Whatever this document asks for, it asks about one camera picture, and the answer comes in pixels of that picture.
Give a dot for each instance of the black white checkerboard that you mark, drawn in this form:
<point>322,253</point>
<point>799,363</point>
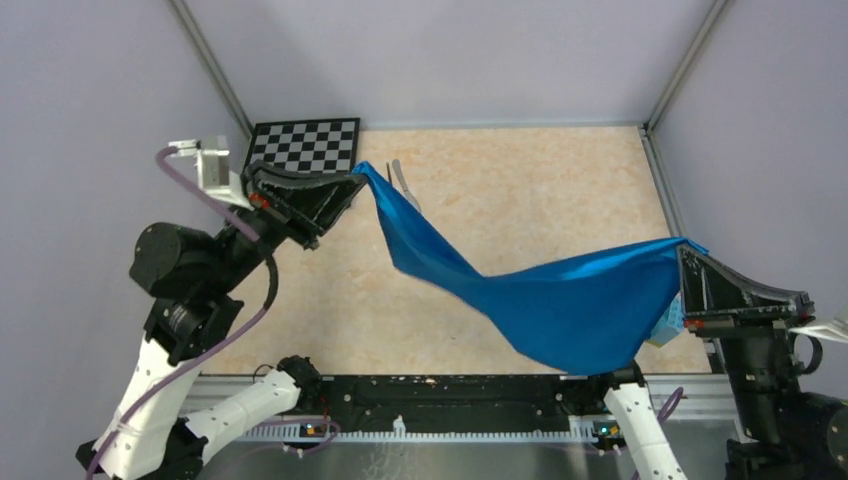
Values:
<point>317,146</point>

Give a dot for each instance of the white toothed cable rail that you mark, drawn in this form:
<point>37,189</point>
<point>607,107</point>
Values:
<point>280,433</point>

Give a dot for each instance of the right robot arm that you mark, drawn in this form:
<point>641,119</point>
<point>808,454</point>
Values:
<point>789,433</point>

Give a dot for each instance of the blue cloth napkin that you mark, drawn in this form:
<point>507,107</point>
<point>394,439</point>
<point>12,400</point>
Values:
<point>585,315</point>

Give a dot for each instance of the silver table knife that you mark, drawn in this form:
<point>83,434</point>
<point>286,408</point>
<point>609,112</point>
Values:
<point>401,180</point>

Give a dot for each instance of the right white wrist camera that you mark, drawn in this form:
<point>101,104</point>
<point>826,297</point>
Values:
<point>834,330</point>

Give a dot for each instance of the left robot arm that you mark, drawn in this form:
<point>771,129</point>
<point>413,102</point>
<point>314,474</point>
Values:
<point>190,276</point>

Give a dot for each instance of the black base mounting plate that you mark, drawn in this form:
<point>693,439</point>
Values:
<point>462,404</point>

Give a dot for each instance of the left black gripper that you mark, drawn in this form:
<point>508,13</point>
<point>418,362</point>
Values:
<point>305,210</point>

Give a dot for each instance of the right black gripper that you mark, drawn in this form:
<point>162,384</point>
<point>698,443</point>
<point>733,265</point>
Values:
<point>715,298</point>

